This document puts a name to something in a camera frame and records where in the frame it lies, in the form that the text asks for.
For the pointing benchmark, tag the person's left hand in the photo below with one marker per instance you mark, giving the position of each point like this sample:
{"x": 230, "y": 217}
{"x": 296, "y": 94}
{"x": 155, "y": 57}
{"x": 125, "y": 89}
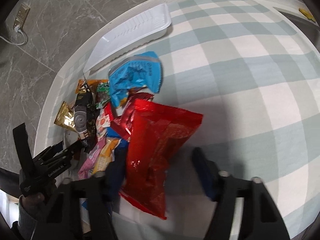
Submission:
{"x": 32, "y": 206}

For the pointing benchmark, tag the white plastic tray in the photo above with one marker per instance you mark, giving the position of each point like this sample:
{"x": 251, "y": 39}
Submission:
{"x": 136, "y": 31}

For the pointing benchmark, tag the green checkered tablecloth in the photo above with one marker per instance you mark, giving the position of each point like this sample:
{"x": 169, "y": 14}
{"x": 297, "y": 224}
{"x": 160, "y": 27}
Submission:
{"x": 254, "y": 77}

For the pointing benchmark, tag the large red snack bag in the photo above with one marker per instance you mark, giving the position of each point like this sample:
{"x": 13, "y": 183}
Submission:
{"x": 157, "y": 133}

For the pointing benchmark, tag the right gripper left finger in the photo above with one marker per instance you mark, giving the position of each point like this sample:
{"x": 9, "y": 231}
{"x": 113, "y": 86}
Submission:
{"x": 100, "y": 193}

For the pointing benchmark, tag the small yellow object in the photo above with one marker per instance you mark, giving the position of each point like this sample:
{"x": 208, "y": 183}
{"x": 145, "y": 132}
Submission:
{"x": 307, "y": 14}

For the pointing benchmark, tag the gold foil snack packet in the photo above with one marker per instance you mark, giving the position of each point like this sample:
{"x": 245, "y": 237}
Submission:
{"x": 65, "y": 117}

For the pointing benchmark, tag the orange snack bar packet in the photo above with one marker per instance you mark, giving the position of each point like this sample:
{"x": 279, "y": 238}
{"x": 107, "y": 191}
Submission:
{"x": 93, "y": 84}

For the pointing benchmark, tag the black snack packet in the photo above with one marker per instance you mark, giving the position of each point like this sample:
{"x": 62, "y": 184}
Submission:
{"x": 84, "y": 117}

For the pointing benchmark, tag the brass floor socket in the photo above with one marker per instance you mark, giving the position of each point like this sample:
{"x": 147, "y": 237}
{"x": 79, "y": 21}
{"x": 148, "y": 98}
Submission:
{"x": 21, "y": 16}

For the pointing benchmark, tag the yellow orange snack packet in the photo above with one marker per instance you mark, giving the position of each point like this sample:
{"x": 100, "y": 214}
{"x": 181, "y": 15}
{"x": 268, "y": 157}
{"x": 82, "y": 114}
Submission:
{"x": 106, "y": 155}

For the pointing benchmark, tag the blue snack bag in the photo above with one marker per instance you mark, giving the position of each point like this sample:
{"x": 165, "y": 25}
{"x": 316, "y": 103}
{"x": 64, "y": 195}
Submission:
{"x": 137, "y": 71}

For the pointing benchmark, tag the green small snack packet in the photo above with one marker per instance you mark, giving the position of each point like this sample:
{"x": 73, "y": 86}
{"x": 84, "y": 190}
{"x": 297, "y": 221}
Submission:
{"x": 102, "y": 95}

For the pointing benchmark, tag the pink snack packet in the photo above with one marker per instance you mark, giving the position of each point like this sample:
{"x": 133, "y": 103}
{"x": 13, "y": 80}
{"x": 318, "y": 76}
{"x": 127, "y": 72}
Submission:
{"x": 91, "y": 159}

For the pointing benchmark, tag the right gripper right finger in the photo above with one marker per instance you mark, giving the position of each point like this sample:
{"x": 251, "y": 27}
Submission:
{"x": 261, "y": 218}

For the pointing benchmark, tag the grey sleeve forearm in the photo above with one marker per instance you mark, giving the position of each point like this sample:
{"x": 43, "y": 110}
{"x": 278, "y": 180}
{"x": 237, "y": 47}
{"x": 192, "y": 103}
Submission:
{"x": 23, "y": 228}

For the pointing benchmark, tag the red foil snack packet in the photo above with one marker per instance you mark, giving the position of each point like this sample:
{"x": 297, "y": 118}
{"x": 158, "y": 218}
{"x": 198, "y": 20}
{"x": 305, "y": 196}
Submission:
{"x": 127, "y": 107}

